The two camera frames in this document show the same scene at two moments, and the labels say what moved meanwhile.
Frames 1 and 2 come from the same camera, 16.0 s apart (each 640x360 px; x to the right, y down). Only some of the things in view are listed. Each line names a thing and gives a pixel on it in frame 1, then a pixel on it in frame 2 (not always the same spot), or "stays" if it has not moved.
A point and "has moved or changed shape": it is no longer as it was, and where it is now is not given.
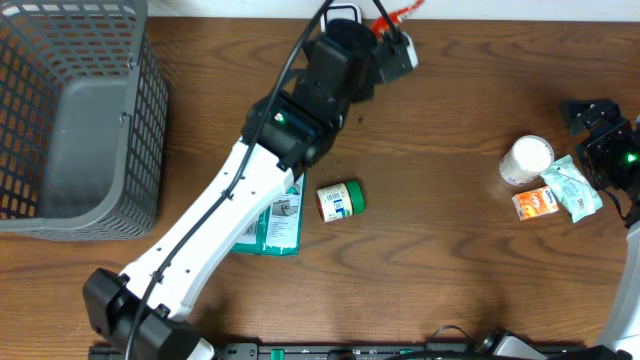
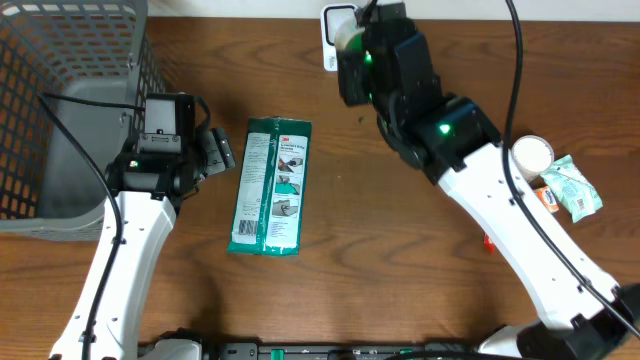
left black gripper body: x=365 y=82 → x=211 y=156
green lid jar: x=340 y=201 has moved or changed shape
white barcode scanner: x=349 y=11 stays
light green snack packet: x=566 y=178 stays
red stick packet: x=380 y=26 has moved or changed shape
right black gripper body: x=616 y=157 → x=369 y=86
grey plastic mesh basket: x=83 y=120 stays
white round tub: x=528 y=158 stays
